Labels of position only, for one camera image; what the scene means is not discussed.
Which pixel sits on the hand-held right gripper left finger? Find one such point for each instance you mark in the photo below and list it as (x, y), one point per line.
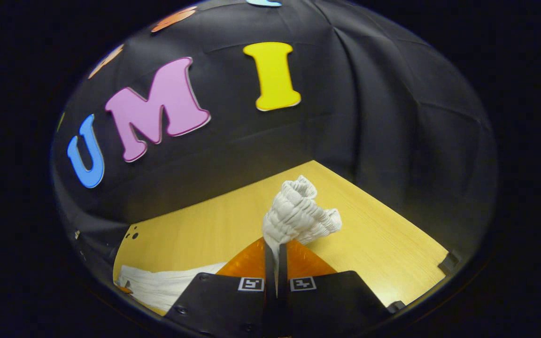
(223, 303)

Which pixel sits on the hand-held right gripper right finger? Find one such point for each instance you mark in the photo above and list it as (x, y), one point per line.
(336, 303)

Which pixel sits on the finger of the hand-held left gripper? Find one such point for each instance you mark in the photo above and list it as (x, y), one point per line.
(125, 289)

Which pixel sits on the white jeans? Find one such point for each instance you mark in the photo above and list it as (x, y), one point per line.
(296, 216)

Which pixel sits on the black backdrop cloth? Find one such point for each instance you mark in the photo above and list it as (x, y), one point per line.
(369, 103)

